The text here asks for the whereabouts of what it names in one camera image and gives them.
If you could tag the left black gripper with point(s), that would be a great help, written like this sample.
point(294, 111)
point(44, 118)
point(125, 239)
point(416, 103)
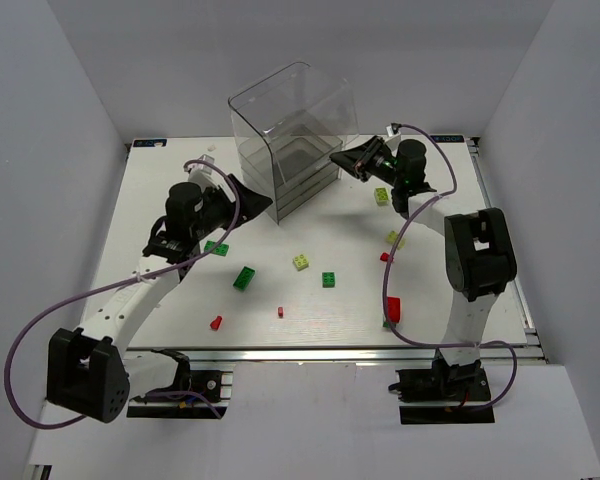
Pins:
point(235, 204)

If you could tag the green lego brick long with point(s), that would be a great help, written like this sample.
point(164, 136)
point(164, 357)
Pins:
point(244, 278)

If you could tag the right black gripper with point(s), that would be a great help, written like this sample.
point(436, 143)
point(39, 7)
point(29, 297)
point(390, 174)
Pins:
point(367, 160)

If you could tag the red white green lego stack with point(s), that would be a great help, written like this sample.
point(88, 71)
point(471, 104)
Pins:
point(394, 312)

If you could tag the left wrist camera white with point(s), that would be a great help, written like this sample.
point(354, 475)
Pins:
point(202, 172)

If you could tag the yellow lego brick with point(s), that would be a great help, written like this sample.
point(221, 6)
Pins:
point(300, 262)
point(394, 238)
point(381, 196)

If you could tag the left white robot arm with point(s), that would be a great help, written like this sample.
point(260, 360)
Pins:
point(87, 372)

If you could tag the clear acrylic cover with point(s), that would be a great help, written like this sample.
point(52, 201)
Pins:
point(297, 99)

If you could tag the left blue label sticker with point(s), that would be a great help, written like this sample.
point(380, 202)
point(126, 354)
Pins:
point(149, 143)

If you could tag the right blue label sticker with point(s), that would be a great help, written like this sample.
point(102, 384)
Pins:
point(448, 138)

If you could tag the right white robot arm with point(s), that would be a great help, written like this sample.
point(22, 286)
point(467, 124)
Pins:
point(478, 253)

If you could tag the green lego brick left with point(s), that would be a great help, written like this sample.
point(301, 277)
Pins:
point(221, 250)

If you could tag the red cone lego left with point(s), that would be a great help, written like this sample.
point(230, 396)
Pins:
point(216, 323)

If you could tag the grey stacked drawer trays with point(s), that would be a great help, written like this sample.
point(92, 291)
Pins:
point(290, 170)

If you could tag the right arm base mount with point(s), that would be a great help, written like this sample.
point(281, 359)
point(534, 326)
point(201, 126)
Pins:
point(443, 395)

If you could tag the blue label sticker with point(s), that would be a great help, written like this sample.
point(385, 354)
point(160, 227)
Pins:
point(448, 138)
point(149, 143)

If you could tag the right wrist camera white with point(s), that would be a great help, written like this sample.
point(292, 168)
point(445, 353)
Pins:
point(393, 136)

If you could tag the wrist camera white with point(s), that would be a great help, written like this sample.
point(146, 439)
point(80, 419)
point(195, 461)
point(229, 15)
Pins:
point(393, 136)
point(202, 172)

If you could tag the green lego brick square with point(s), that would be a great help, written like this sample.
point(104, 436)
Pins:
point(328, 280)

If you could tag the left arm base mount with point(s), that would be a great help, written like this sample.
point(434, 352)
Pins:
point(190, 385)

